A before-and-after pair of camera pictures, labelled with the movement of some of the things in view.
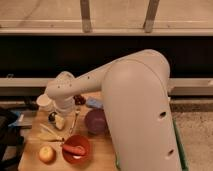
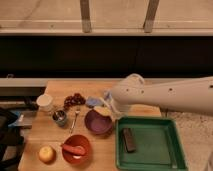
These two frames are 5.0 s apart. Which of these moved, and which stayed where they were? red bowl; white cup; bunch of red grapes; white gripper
Moved: white gripper
Stayed: white cup; bunch of red grapes; red bowl
